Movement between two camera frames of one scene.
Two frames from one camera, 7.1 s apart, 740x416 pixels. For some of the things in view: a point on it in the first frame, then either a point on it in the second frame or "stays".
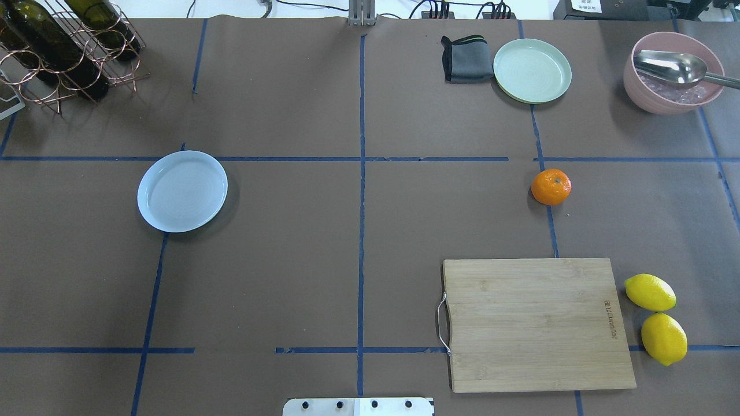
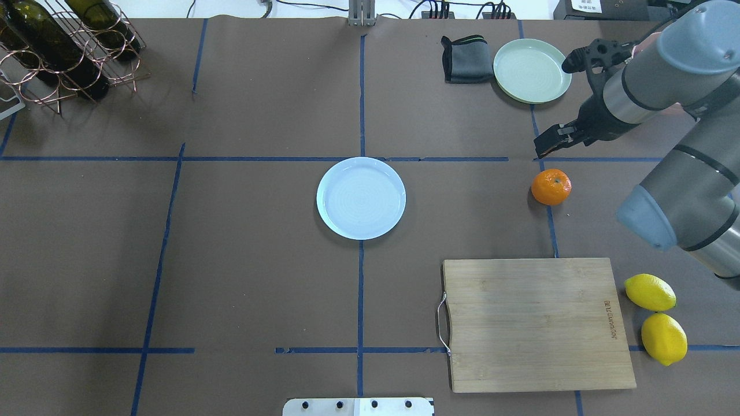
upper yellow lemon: x=650 y=292 stays
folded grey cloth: x=467 y=60 stays
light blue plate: x=182 y=191 → x=361 y=198
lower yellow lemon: x=663 y=338 stays
